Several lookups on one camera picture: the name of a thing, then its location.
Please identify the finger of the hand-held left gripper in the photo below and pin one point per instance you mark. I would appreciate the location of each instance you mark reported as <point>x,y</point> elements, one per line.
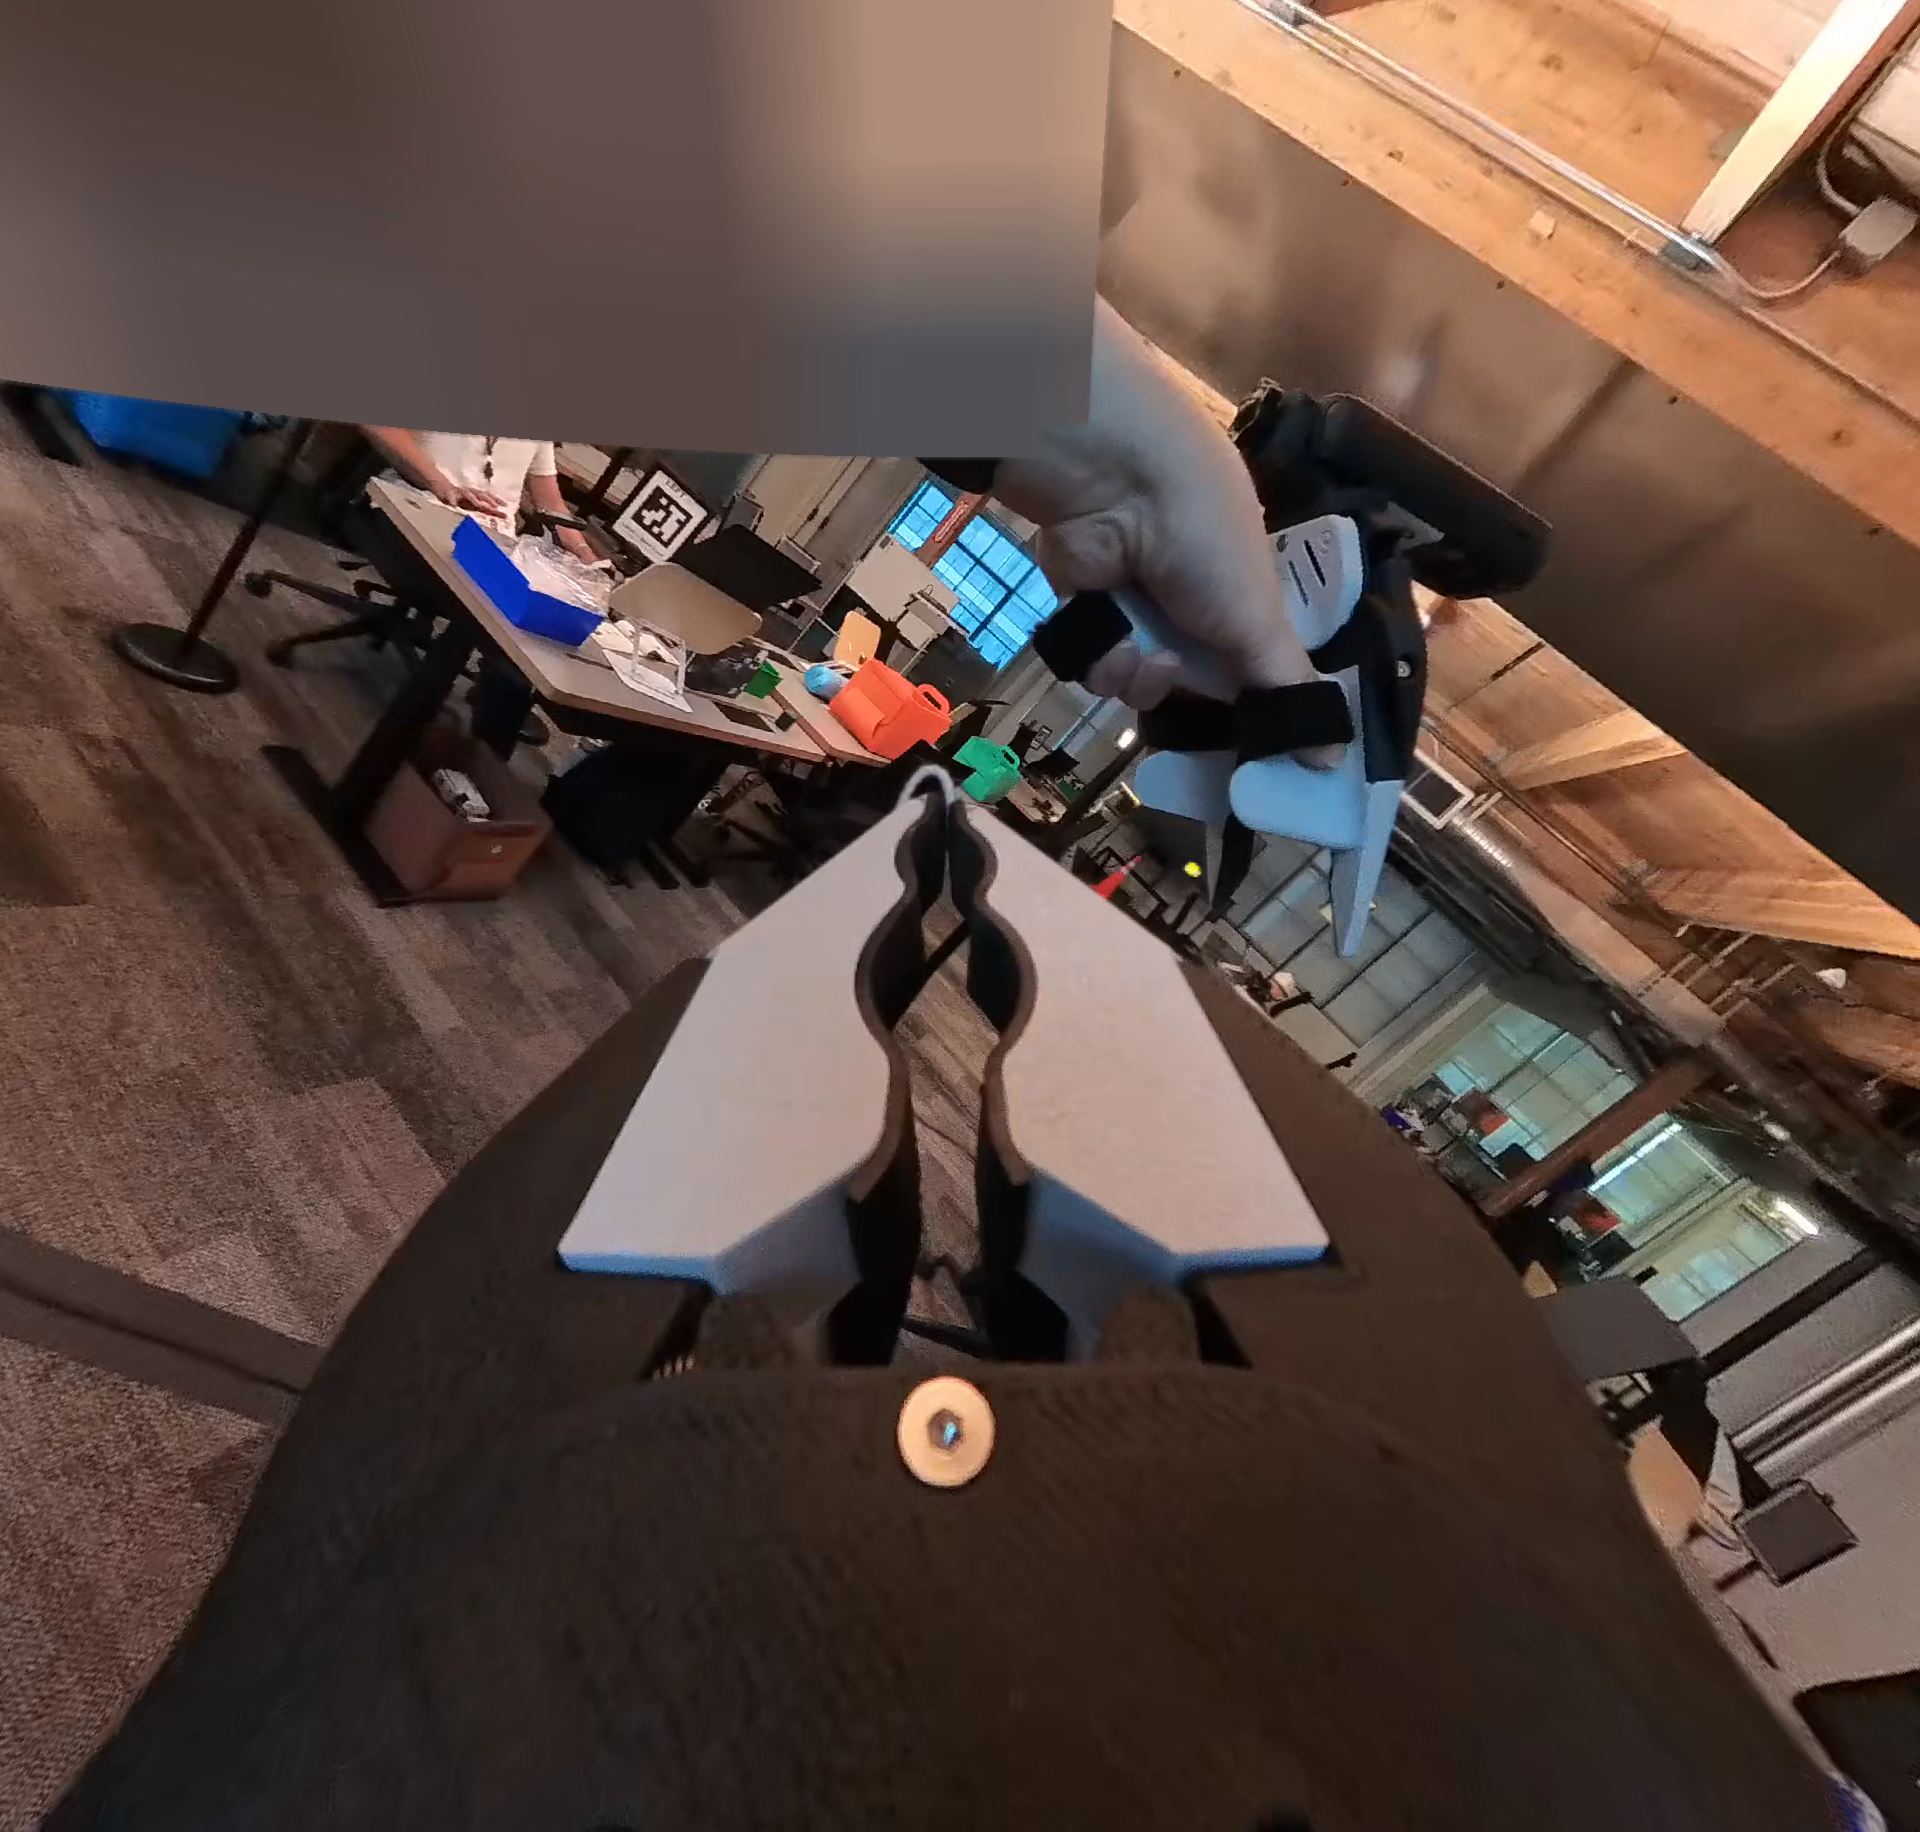
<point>1369,872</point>
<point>1233,858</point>

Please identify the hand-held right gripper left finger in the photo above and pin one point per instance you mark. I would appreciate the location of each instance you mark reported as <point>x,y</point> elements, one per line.
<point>750,1110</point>

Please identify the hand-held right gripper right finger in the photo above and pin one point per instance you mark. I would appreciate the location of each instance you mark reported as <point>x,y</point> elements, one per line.
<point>1158,1110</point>

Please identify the person's left forearm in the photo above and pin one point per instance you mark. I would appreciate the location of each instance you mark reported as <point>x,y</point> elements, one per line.
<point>1158,360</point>

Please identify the person's left hand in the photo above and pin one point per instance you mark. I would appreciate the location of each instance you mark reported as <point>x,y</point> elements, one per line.
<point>1172,557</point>

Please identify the orange traffic cone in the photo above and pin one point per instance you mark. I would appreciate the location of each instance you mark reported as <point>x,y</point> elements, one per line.
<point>1115,880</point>

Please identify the green plastic basket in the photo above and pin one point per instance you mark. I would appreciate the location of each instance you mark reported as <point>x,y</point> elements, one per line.
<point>989,770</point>

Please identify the black backpack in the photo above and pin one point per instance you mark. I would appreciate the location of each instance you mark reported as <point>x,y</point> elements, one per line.
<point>640,811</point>

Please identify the orange plastic basket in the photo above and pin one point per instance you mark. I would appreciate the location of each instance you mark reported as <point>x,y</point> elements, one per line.
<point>887,718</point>

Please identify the brown cardboard box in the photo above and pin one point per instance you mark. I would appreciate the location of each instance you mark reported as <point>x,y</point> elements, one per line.
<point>447,850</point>

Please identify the metal conduit pipe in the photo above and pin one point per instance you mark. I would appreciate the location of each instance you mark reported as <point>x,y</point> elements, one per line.
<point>1437,94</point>

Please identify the grey desk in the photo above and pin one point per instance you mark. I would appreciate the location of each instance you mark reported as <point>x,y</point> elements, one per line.
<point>578,682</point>

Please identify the beige rounded panel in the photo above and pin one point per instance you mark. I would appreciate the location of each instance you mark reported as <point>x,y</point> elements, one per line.
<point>681,610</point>

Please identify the grey junction box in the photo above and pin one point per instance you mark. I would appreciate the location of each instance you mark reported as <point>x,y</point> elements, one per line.
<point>1880,234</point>

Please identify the clear plastic bag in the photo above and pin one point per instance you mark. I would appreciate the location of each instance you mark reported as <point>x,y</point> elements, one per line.
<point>560,571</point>

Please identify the blue plastic bin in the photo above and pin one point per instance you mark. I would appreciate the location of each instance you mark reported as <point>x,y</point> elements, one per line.
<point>520,585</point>

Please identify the black white marker tag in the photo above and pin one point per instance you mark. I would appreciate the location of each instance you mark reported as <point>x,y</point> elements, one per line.
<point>659,516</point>

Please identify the black office chair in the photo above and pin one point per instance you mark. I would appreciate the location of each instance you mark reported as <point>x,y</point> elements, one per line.
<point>323,595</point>

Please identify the black tilted monitor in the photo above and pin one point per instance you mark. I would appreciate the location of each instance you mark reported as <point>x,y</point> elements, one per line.
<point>1800,1535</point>

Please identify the blue plastic crate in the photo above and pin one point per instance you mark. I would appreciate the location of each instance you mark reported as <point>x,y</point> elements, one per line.
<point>150,433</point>

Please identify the grey metal duct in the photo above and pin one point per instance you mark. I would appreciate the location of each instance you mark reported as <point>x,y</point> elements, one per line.
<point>1500,360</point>

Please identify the black stanchion post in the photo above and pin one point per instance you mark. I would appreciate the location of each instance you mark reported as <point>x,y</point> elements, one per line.
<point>176,656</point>

